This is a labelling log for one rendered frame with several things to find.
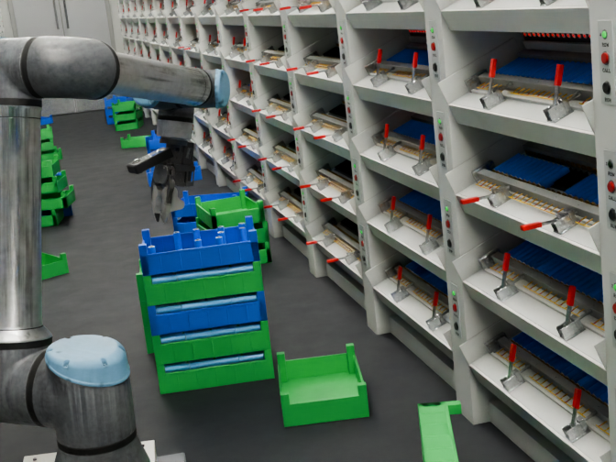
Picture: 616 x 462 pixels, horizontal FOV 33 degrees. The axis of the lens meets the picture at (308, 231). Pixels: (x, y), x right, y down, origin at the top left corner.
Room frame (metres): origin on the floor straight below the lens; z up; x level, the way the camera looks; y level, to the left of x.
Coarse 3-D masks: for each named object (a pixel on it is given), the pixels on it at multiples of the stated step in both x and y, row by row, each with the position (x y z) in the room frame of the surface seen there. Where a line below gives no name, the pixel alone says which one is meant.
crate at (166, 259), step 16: (144, 240) 2.75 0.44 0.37; (160, 240) 2.77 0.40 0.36; (192, 240) 2.77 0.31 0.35; (208, 240) 2.78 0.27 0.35; (256, 240) 2.59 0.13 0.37; (144, 256) 2.57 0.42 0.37; (160, 256) 2.57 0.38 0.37; (176, 256) 2.57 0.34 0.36; (192, 256) 2.58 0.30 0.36; (208, 256) 2.58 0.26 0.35; (224, 256) 2.58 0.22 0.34; (240, 256) 2.59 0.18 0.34; (256, 256) 2.59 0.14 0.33; (144, 272) 2.57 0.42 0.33; (160, 272) 2.57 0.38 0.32
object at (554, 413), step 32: (480, 352) 2.17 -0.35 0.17; (512, 352) 1.99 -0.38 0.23; (544, 352) 2.02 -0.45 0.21; (512, 384) 1.98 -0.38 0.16; (544, 384) 1.94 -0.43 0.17; (576, 384) 1.85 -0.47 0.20; (544, 416) 1.83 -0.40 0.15; (576, 416) 1.73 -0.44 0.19; (608, 416) 1.70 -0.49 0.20; (576, 448) 1.69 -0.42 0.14; (608, 448) 1.65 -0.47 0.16
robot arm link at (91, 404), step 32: (64, 352) 1.85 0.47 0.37; (96, 352) 1.85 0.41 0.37; (32, 384) 1.84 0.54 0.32; (64, 384) 1.81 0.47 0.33; (96, 384) 1.80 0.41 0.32; (128, 384) 1.86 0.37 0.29; (32, 416) 1.85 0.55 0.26; (64, 416) 1.81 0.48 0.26; (96, 416) 1.81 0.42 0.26; (128, 416) 1.85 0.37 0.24
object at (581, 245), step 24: (504, 144) 2.18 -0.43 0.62; (456, 168) 2.16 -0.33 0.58; (480, 168) 2.15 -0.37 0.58; (456, 192) 2.16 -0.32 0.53; (480, 192) 2.09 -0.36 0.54; (480, 216) 2.07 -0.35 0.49; (504, 216) 1.92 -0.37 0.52; (528, 216) 1.86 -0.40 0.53; (552, 216) 1.80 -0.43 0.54; (528, 240) 1.86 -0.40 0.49; (552, 240) 1.74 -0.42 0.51; (576, 240) 1.67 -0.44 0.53; (600, 264) 1.59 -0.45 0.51
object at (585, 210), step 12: (480, 180) 2.15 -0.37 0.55; (492, 180) 2.07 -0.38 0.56; (504, 180) 2.03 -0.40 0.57; (516, 180) 1.99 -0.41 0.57; (516, 192) 1.96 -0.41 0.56; (528, 192) 1.91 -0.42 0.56; (540, 192) 1.87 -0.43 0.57; (552, 192) 1.84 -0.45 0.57; (552, 204) 1.82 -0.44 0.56; (564, 204) 1.78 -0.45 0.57; (576, 204) 1.74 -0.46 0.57; (588, 204) 1.72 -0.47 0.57; (588, 216) 1.70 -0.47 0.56
